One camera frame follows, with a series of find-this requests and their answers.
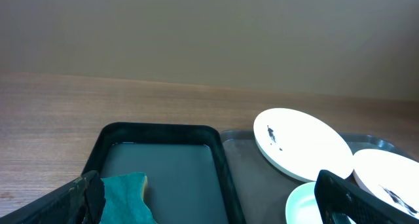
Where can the black water tray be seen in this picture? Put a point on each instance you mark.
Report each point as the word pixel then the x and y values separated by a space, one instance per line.
pixel 189 179

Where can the green yellow sponge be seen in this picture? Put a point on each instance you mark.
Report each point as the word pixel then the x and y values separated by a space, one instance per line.
pixel 124 200

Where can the white plate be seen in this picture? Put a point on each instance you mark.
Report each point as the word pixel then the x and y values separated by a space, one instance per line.
pixel 300 145
pixel 388 176
pixel 301 206

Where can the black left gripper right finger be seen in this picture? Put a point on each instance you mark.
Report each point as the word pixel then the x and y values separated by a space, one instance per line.
pixel 340 201

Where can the dark grey serving tray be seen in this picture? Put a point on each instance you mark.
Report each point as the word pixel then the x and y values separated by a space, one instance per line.
pixel 263 189

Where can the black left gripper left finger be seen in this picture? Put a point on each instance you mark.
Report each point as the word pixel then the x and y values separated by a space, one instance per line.
pixel 79 201

